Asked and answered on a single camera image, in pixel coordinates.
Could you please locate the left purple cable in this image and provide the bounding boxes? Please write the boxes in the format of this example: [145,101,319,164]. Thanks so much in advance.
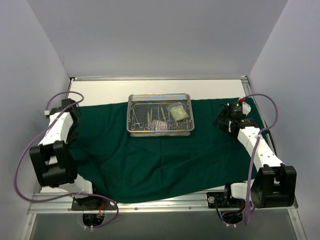
[13,91,120,228]

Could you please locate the clear packet with sutures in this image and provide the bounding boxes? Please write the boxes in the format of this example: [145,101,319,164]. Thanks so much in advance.
[150,120,170,131]

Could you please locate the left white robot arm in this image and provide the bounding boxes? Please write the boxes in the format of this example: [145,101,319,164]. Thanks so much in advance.
[29,98,101,210]

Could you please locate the steel forceps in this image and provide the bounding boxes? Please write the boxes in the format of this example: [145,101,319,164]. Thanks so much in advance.
[131,106,144,130]
[145,109,153,130]

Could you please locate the green surgical drape cloth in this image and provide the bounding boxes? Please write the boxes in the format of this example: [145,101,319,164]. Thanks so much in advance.
[69,98,251,203]

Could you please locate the back aluminium rail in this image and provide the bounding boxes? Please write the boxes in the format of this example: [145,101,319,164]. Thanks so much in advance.
[70,75,249,81]

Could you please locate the front aluminium rail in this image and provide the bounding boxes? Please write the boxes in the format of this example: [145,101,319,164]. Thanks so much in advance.
[26,188,298,215]

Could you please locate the steel forceps middle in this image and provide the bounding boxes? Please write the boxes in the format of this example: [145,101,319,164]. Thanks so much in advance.
[145,109,153,130]

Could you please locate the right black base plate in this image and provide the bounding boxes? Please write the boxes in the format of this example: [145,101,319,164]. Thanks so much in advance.
[206,191,246,209]

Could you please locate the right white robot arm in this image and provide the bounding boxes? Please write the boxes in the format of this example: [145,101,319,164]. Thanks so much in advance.
[213,102,297,209]

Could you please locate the metal mesh instrument tray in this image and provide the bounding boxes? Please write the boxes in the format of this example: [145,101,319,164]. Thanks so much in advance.
[126,93,195,137]

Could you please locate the green gauze packet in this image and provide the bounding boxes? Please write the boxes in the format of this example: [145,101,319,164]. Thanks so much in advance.
[167,102,189,122]

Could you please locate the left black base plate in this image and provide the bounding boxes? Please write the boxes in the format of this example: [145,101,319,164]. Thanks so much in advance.
[71,195,116,211]

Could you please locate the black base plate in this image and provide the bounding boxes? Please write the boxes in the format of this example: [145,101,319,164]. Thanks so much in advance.
[206,191,246,209]
[71,195,116,211]

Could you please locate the steel forceps left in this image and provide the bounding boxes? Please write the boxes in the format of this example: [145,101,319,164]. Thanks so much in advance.
[131,106,144,130]

